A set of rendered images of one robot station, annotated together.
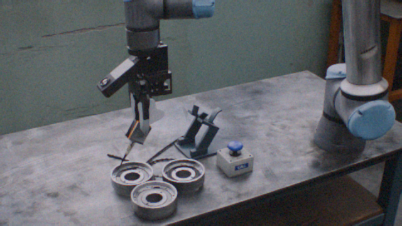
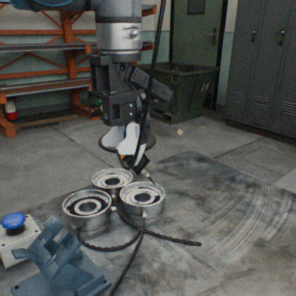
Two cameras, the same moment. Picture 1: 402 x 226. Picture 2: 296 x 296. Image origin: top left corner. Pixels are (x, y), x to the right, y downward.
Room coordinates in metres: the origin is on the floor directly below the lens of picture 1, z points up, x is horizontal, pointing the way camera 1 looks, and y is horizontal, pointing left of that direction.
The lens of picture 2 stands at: (1.55, 0.07, 1.19)
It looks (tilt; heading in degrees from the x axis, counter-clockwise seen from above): 25 degrees down; 168
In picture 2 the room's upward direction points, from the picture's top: straight up
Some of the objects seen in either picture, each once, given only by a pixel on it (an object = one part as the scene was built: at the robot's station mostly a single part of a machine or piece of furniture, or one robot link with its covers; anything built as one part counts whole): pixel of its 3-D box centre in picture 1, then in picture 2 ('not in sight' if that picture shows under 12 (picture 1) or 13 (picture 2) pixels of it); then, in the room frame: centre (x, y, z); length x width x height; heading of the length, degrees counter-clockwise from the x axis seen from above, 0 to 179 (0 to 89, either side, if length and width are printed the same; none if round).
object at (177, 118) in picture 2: not in sight; (173, 91); (-2.28, 1.28, 0.35); 1.04 x 0.74 x 0.70; 26
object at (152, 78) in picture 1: (147, 70); (118, 88); (1.05, 0.12, 1.09); 0.09 x 0.08 x 0.12; 119
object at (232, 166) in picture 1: (236, 159); (14, 240); (1.09, -0.09, 0.82); 0.08 x 0.07 x 0.05; 116
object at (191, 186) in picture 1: (183, 176); (88, 209); (1.02, 0.05, 0.82); 0.10 x 0.10 x 0.04
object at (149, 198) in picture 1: (154, 201); (112, 184); (0.92, 0.11, 0.82); 0.10 x 0.10 x 0.04
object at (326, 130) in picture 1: (341, 125); not in sight; (1.23, -0.40, 0.85); 0.15 x 0.15 x 0.10
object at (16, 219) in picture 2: (235, 151); (15, 228); (1.09, -0.08, 0.85); 0.04 x 0.04 x 0.05
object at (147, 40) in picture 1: (142, 36); (120, 38); (1.05, 0.13, 1.17); 0.08 x 0.08 x 0.05
